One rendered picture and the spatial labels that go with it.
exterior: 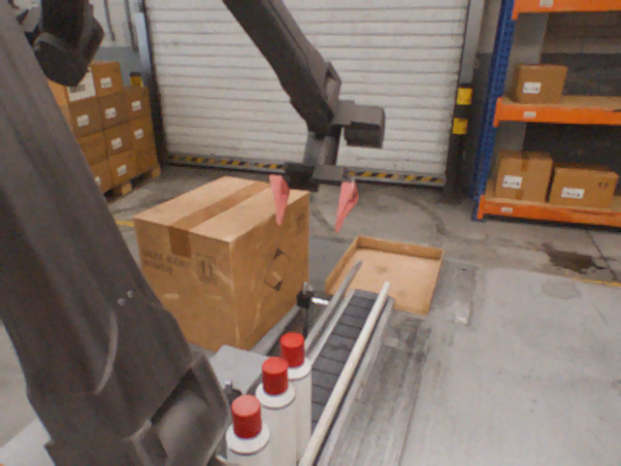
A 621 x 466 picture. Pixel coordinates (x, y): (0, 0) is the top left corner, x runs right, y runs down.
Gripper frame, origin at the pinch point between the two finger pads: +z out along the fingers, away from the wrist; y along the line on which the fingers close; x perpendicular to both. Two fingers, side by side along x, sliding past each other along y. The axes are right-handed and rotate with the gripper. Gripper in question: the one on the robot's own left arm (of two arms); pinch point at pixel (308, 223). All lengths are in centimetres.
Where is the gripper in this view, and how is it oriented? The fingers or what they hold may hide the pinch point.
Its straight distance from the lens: 75.4
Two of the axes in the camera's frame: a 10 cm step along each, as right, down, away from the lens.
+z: -1.8, 9.6, -2.3
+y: 9.7, 1.2, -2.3
